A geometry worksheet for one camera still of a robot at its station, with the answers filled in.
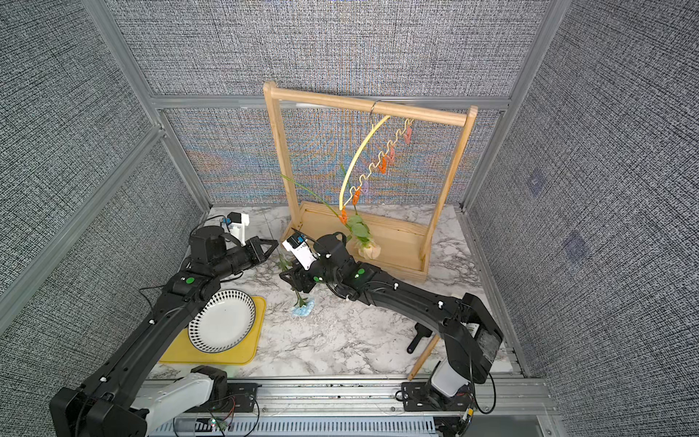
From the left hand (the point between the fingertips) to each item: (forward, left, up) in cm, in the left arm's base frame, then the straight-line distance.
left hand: (282, 240), depth 73 cm
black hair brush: (-18, -40, -24) cm, 50 cm away
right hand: (-5, -1, -3) cm, 6 cm away
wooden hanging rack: (+17, -41, -31) cm, 54 cm away
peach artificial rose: (+44, -6, -27) cm, 52 cm away
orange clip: (+13, -21, +3) cm, 25 cm away
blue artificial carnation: (-15, -5, -10) cm, 19 cm away
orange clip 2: (+24, -30, +5) cm, 38 cm away
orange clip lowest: (+8, -17, -1) cm, 19 cm away
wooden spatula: (-24, -39, -27) cm, 53 cm away
